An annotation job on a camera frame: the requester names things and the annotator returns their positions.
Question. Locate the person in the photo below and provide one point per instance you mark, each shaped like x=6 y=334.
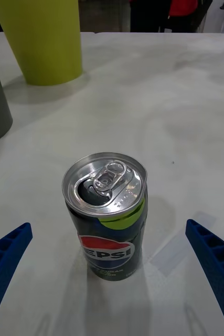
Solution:
x=182 y=8

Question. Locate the yellow-green plastic bin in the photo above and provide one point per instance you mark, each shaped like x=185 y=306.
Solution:
x=46 y=39

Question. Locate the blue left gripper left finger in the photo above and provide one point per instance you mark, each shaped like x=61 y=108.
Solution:
x=4 y=257

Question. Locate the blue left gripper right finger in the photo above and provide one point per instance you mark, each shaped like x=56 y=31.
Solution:
x=216 y=257

